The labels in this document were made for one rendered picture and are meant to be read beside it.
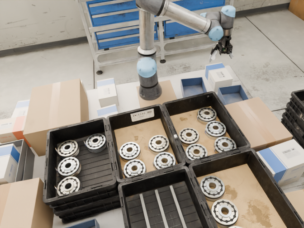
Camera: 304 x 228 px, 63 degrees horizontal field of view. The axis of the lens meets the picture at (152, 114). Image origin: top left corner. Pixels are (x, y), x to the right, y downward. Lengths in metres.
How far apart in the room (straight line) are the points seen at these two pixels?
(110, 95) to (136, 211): 0.81
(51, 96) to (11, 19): 2.54
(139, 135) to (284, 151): 0.69
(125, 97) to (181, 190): 0.85
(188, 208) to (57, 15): 3.30
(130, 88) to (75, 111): 0.52
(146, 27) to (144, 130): 0.58
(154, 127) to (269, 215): 0.66
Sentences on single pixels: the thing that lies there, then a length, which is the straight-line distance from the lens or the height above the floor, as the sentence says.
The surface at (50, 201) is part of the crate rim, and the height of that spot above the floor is 0.93.
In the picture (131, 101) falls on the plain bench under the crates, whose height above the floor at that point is 0.70.
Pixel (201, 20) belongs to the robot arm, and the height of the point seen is 1.25.
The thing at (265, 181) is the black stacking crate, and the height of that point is 0.88.
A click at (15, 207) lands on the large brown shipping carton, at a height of 0.90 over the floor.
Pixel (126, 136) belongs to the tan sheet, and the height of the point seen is 0.83.
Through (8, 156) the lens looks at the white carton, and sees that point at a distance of 1.40.
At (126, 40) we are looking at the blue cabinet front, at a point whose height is 0.38.
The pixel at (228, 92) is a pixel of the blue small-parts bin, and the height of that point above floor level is 0.71.
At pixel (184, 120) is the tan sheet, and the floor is 0.83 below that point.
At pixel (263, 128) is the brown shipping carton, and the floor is 0.86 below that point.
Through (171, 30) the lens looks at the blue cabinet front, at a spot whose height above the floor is 0.42.
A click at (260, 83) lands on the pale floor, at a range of 3.04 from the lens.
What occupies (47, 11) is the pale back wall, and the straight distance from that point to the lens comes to 3.89.
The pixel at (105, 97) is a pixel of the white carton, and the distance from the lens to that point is 1.63.
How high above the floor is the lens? 1.83
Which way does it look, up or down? 45 degrees down
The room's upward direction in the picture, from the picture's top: 7 degrees counter-clockwise
